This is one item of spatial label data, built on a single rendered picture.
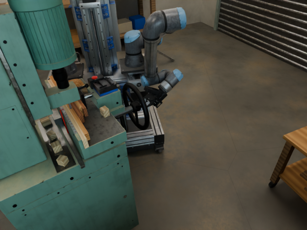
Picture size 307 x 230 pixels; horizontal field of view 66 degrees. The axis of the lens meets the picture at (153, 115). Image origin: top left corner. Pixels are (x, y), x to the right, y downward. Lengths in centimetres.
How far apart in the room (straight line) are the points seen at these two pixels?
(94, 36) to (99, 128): 89
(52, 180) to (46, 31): 61
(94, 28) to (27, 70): 88
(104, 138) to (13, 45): 49
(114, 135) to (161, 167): 107
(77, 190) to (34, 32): 72
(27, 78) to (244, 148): 187
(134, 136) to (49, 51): 123
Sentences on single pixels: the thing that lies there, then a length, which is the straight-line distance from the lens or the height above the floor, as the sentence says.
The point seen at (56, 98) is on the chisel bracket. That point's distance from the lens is 112.
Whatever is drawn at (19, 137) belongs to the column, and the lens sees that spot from 110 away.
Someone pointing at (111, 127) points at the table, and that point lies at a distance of 111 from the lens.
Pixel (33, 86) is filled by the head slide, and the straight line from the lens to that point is 104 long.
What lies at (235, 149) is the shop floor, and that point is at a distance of 230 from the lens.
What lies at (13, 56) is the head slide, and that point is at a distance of 99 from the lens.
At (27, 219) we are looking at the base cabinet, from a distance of 128.
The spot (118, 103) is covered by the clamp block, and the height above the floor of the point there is 89.
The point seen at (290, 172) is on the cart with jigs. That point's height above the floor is 18.
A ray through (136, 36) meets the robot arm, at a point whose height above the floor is 104.
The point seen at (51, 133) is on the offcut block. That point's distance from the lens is 128.
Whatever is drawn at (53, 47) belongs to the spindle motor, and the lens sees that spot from 98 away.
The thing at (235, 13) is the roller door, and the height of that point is 41.
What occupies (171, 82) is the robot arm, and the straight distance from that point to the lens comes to 150.
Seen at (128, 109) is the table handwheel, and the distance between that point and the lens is 133.
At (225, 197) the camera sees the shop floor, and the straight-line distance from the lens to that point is 196.
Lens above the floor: 162
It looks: 39 degrees down
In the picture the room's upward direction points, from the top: 3 degrees counter-clockwise
